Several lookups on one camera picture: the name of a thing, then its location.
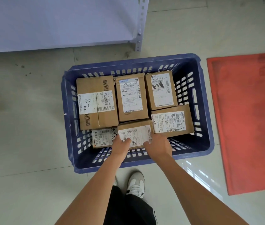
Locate white shelf board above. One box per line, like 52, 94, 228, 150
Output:
0, 0, 139, 54

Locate person's right forearm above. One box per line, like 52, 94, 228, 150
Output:
149, 153, 250, 225

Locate blue plastic crate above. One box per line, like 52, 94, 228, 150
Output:
61, 53, 215, 174

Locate small labelled brown parcel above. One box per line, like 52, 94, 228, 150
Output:
117, 119, 155, 150

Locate white perforated shelf post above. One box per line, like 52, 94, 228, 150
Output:
134, 0, 150, 52

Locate red floor mat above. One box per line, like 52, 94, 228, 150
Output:
207, 52, 265, 196

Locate person's right hand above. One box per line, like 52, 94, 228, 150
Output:
143, 132, 173, 160

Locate person's left hand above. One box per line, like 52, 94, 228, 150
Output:
110, 137, 132, 160

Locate white sneaker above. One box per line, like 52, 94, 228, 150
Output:
126, 170, 146, 199

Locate person's left forearm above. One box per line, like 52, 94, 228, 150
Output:
55, 154, 124, 225

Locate group of cardboard boxes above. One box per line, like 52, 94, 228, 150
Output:
76, 71, 195, 149

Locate black trousers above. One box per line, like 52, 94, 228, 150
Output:
103, 185, 158, 225

